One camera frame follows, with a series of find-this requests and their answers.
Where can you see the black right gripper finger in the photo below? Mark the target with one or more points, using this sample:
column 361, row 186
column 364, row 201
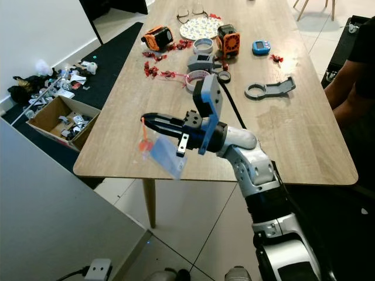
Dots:
column 165, row 133
column 163, row 121

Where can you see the clear badge holder orange loop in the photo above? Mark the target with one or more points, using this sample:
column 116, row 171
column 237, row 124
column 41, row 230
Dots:
column 167, row 155

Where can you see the person forearm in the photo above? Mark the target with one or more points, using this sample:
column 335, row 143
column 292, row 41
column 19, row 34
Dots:
column 343, row 93

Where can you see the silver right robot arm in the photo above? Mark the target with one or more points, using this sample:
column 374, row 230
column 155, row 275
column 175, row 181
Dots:
column 255, row 170

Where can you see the large tape roll red print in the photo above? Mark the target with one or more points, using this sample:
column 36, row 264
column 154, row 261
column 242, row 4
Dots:
column 190, row 85

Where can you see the red candy wrapper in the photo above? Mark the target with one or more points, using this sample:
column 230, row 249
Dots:
column 276, row 58
column 173, row 45
column 173, row 75
column 150, row 71
column 155, row 57

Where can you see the grey boxy device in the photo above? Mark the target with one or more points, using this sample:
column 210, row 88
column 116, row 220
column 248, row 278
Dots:
column 202, row 61

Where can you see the wooden table leg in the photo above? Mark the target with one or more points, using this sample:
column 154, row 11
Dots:
column 149, row 202

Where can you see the white tape roll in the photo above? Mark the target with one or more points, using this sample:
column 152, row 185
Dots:
column 195, row 46

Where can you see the black rug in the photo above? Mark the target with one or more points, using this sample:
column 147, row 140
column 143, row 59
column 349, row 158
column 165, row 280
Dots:
column 111, row 58

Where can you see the orange black device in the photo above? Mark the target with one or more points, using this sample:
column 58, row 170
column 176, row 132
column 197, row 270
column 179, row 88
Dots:
column 228, row 41
column 157, row 38

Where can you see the patterned round plate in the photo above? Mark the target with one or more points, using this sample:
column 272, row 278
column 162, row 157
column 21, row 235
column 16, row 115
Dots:
column 201, row 27

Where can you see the blue timer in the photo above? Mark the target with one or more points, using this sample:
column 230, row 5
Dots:
column 261, row 47

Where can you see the eyeglasses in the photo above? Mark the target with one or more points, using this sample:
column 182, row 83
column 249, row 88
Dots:
column 196, row 10

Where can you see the cardboard box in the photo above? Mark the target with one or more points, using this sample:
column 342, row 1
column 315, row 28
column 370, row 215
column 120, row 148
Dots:
column 47, row 120

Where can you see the white crumpled plastic bag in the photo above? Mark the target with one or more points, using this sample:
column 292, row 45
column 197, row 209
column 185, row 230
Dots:
column 43, row 67

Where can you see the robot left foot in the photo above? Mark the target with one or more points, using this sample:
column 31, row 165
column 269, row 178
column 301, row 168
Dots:
column 161, row 276

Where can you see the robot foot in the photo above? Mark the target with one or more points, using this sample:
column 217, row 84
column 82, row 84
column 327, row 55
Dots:
column 237, row 274
column 161, row 276

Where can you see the black bag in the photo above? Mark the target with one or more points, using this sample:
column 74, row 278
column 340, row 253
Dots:
column 20, row 92

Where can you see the white power adapter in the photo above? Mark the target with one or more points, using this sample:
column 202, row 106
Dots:
column 98, row 270

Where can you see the white cabinet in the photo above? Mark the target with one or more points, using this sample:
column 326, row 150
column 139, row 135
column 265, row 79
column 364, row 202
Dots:
column 47, row 234

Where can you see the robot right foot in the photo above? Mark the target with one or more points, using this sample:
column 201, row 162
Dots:
column 237, row 274

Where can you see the black case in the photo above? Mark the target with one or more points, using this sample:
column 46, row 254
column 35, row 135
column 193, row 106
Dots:
column 341, row 50

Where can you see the wooden chair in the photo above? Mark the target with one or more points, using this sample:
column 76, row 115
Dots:
column 333, row 8

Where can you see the person torso black shirt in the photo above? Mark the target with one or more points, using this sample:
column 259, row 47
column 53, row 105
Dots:
column 364, row 52

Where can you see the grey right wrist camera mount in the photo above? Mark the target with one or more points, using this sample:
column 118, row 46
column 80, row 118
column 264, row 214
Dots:
column 211, row 93

